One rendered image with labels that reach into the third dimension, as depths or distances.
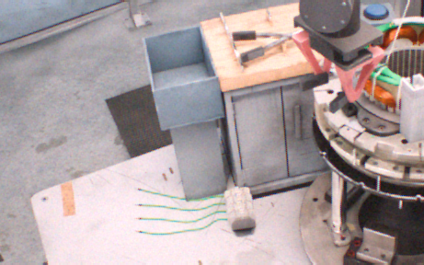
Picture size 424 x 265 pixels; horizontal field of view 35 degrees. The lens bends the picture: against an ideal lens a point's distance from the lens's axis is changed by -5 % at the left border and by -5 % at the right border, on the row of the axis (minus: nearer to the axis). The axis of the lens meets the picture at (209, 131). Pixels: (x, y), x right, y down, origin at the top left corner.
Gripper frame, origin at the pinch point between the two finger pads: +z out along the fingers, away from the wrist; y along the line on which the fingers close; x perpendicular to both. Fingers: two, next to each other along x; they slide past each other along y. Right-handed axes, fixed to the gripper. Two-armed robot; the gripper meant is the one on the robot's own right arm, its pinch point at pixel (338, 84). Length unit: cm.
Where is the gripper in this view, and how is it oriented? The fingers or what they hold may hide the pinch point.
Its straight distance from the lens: 91.3
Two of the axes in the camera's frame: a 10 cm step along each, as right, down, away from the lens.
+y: 5.4, 5.0, -6.8
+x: 8.3, -4.3, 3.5
